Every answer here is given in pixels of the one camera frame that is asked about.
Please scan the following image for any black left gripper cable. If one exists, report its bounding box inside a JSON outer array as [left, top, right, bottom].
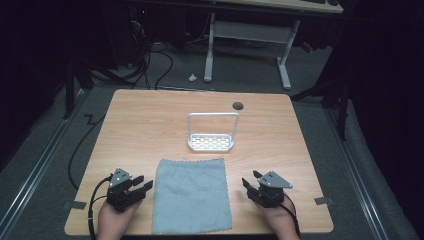
[[87, 175, 114, 240]]

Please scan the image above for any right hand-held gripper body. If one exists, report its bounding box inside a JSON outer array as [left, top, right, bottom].
[[247, 170, 294, 209]]

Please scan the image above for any white rack with handle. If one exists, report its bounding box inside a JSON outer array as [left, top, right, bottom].
[[186, 111, 241, 153]]

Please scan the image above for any black metal stand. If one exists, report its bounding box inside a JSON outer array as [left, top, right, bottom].
[[289, 71, 353, 142], [61, 56, 96, 121]]

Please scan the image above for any black floor cable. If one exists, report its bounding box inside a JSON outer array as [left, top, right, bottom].
[[67, 113, 107, 192]]

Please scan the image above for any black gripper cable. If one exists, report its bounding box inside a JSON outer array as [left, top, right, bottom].
[[87, 175, 114, 240], [279, 192, 302, 240]]

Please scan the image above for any grey-blue cloth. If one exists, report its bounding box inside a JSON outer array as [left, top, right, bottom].
[[151, 157, 234, 235]]

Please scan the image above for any bundle of black cables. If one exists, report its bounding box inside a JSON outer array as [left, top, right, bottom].
[[89, 9, 175, 91]]

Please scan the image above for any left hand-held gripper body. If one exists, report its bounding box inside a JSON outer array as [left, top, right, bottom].
[[105, 167, 145, 214]]

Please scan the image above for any metal floor rail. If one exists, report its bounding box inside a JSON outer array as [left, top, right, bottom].
[[0, 89, 88, 231], [324, 108, 391, 240]]

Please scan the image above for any white-framed desk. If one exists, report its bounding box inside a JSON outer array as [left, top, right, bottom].
[[202, 0, 345, 92]]

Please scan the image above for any grey tape strip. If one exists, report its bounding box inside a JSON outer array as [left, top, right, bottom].
[[313, 196, 335, 206], [62, 200, 88, 211]]

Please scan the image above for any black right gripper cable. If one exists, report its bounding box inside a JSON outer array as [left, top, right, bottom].
[[279, 192, 302, 240]]

